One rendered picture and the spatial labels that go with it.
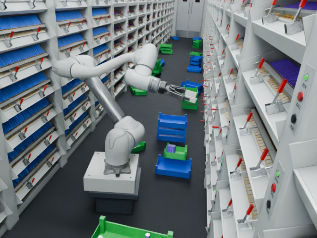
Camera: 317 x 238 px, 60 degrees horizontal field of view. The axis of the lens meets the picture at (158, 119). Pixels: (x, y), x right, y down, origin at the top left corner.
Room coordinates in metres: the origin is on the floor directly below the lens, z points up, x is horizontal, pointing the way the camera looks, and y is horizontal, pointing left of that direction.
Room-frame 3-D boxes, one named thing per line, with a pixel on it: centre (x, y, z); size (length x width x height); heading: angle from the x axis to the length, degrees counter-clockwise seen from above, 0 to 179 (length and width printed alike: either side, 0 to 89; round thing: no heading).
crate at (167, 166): (2.03, -0.16, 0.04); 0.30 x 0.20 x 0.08; 83
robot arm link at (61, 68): (1.79, 0.64, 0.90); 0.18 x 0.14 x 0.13; 68
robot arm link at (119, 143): (1.59, 0.26, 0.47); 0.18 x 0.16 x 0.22; 158
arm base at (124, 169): (1.56, 0.26, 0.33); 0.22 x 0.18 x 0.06; 11
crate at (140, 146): (2.40, 0.28, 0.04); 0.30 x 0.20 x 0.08; 39
